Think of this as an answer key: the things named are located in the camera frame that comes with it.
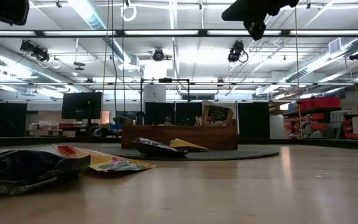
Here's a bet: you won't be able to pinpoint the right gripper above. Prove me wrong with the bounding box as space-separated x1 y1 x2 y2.
221 0 300 41

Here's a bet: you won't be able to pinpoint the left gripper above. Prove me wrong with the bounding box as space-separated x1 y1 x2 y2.
0 0 30 26

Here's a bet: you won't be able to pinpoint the wooden tea caddy box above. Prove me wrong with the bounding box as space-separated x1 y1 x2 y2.
121 115 239 151

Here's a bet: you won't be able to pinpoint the yellow tea packet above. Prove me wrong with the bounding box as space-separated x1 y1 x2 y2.
169 138 210 152

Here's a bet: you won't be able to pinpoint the purple tea packet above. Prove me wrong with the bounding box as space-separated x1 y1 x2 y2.
132 137 189 157
0 149 92 196

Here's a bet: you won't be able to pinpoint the orange mango tea packet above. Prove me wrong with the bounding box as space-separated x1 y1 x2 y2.
52 143 157 173

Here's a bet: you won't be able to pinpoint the black hanging spotlight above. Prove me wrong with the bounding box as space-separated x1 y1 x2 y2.
19 39 51 63
227 39 250 64

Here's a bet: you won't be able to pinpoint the white curtain panel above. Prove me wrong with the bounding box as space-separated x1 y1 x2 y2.
202 100 238 127

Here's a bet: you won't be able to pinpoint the black divider panel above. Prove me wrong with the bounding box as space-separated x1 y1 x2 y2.
0 101 28 138
237 101 271 139
144 101 203 126

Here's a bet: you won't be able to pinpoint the black monitor on stand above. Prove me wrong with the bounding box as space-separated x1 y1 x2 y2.
61 91 103 127

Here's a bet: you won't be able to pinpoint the cluttered wooden desk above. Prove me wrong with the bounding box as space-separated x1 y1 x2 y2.
26 120 77 138

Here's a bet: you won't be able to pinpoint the red storage bins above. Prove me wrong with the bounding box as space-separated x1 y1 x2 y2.
299 96 342 111

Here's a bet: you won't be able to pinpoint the white paper sign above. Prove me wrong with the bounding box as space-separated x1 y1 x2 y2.
144 85 167 103

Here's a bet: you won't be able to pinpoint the shelf with orange bins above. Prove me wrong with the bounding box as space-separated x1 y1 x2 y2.
282 107 358 140

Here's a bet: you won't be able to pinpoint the round grey woven placemat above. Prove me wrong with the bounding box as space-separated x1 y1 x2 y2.
94 145 280 161

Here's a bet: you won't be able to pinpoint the overhead light bar frame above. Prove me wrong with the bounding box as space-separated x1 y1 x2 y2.
0 29 358 39

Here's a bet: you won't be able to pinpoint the silver ventilation duct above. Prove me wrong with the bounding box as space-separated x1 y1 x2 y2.
283 36 358 83

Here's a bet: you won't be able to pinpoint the black overhead camera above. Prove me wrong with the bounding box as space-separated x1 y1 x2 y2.
152 47 167 62

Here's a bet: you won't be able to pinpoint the black background rig frame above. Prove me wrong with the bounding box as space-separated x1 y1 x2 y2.
139 77 191 125

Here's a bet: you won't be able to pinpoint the black hanging cable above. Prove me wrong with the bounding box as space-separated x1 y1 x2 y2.
109 0 119 125

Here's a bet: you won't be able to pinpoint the white cable loop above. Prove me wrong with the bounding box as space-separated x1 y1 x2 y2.
120 0 138 23

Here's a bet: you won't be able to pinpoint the black table frame rail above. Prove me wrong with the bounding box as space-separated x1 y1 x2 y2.
0 135 358 151

